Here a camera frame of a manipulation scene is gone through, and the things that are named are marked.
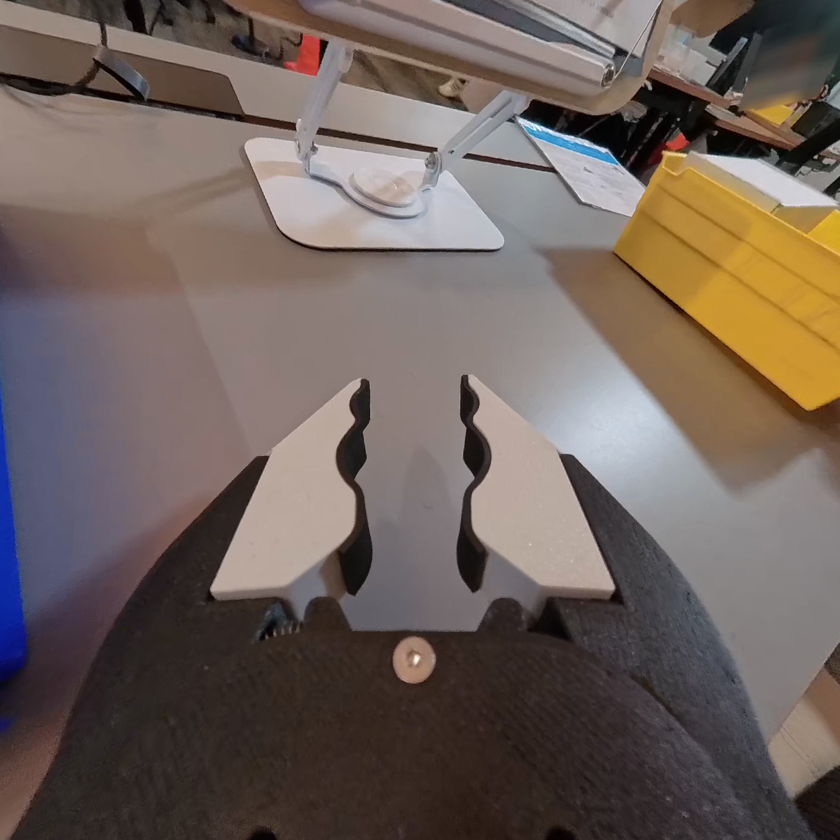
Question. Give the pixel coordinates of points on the background wooden table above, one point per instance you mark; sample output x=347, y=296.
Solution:
x=754, y=128

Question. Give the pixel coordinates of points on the yellow plastic bin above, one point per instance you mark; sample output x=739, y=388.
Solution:
x=722, y=295

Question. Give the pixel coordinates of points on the grey desk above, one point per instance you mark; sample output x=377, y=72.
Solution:
x=394, y=315

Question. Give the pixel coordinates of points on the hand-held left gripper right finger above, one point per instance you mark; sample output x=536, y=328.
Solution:
x=538, y=525

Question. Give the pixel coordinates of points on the printed instruction sheet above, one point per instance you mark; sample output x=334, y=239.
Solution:
x=590, y=10

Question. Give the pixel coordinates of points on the white document stand wooden board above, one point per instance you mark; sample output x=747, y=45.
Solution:
x=315, y=210

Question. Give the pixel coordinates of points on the blue white paper leaflet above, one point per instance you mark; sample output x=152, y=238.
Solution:
x=590, y=170

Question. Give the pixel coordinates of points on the blue plastic bin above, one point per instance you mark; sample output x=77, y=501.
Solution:
x=8, y=558

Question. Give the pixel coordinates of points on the small yellow bin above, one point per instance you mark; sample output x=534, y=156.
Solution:
x=778, y=115

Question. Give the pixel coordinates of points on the beige chair seat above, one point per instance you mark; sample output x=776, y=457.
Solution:
x=814, y=735

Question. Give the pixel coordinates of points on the white cardboard mailer box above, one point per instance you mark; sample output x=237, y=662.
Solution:
x=754, y=177

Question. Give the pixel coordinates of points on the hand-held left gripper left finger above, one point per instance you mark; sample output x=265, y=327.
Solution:
x=289, y=525

